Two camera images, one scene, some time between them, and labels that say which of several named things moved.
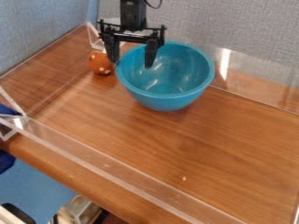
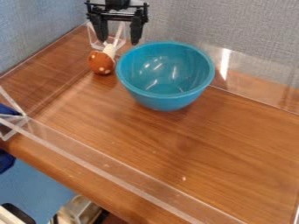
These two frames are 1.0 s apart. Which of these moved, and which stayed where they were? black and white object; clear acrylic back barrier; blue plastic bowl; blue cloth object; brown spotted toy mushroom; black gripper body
Moved: black gripper body
Stayed: clear acrylic back barrier; black and white object; blue cloth object; brown spotted toy mushroom; blue plastic bowl
